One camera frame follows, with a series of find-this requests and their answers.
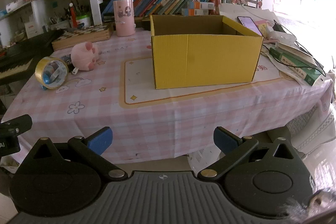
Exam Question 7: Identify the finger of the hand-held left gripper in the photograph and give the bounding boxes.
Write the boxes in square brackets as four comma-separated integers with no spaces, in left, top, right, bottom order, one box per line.
[0,114,33,135]

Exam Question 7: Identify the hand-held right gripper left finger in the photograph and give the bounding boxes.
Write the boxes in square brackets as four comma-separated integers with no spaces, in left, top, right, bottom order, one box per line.
[25,126,129,183]

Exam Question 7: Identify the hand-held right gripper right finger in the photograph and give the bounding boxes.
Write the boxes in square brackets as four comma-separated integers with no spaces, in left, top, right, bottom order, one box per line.
[197,126,302,183]

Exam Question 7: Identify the gold tape roll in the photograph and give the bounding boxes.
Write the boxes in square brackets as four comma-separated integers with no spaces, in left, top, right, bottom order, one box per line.
[35,56,69,90]

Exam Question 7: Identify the yellow cardboard box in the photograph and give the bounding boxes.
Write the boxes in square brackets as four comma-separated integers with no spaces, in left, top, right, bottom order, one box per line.
[150,14,264,90]

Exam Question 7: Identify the pink pig plush toy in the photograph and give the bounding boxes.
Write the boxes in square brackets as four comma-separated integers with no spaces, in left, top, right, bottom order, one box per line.
[71,42,100,72]

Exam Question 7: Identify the desktop with pink checked tablecloth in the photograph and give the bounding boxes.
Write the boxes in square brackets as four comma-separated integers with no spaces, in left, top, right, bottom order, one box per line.
[1,27,332,164]

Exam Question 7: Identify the white printed plastic bag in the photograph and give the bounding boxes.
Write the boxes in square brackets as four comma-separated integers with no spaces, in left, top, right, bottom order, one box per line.
[188,149,223,174]

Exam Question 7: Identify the black keyboard piano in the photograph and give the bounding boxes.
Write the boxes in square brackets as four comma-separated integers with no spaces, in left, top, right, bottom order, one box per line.
[0,29,65,80]

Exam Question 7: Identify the white patterned blanket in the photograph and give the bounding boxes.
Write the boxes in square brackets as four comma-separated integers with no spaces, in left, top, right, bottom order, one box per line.
[289,103,336,161]

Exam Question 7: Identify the white box red label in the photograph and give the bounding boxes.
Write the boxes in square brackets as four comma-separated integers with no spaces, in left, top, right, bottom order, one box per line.
[25,22,44,38]

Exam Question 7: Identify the green book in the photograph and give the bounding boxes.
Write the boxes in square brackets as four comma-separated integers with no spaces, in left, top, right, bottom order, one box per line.
[269,47,324,86]

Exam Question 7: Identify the wooden chessboard box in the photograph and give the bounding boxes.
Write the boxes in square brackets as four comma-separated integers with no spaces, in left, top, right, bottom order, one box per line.
[52,23,114,51]

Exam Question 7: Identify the pen holder with pens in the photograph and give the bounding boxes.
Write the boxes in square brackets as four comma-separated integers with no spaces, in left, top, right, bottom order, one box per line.
[50,2,72,31]

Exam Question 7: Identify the cream book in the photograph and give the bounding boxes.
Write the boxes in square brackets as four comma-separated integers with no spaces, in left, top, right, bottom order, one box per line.
[274,40,319,68]

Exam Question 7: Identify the grey fluffy fabric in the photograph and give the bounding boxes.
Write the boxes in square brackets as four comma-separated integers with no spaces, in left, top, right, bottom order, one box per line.
[285,187,336,222]

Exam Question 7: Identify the white plastic device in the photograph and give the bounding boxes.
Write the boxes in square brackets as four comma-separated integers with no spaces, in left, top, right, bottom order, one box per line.
[266,30,297,44]

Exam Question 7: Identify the purple screen smartphone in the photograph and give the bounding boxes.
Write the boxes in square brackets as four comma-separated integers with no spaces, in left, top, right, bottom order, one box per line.
[238,16,263,36]

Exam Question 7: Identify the white jar green lid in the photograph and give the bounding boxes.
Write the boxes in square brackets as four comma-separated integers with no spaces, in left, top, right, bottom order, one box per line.
[76,14,92,29]

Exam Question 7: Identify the pink cylinder container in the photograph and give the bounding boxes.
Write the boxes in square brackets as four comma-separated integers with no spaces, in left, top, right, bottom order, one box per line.
[113,0,135,37]

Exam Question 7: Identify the pink notebook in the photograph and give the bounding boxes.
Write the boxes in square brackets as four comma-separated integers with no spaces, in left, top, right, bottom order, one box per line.
[256,20,275,38]

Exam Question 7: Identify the orange bottle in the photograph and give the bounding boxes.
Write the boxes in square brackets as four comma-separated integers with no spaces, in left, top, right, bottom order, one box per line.
[69,2,77,28]

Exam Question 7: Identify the orange white small box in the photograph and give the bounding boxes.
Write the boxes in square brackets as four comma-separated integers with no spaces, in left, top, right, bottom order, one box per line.
[181,8,211,17]
[187,2,215,10]

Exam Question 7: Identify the black charger with cable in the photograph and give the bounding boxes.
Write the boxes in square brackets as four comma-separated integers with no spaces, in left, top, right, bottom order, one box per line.
[273,20,327,77]

